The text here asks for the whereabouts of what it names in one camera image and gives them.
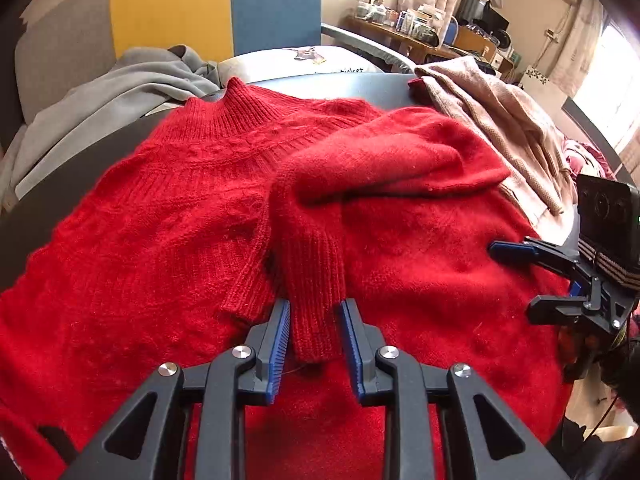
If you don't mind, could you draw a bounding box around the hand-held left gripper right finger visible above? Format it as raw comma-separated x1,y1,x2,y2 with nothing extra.
341,298,572,480

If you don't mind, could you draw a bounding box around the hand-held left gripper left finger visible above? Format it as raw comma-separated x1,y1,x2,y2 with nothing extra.
60,299,292,480

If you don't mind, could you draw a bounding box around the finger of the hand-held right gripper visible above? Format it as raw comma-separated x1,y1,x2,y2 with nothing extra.
525,278,602,326
488,236,585,282

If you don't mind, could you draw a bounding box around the red knit sweater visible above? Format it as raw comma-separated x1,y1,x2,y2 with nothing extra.
0,76,575,480

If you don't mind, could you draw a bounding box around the pink patterned cloth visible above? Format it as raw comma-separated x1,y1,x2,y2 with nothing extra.
562,139,612,177

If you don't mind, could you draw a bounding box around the beige pink knit garment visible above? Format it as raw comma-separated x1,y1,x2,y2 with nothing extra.
414,56,577,217

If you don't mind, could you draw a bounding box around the cluttered wooden desk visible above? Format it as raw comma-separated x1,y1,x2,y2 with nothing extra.
344,14,517,78

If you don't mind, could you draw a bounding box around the black monitor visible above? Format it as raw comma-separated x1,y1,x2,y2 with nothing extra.
456,0,512,32

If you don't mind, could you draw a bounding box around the grey metal chair armrest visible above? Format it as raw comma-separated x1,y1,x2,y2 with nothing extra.
320,22,417,73

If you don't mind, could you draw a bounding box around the white printed pillow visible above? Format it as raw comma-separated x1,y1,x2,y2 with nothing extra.
217,45,387,82

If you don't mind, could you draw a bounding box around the grey hoodie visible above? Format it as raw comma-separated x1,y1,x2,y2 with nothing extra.
0,44,224,212

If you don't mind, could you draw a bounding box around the grey yellow blue sofa chair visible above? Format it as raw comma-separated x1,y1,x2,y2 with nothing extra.
14,0,322,128

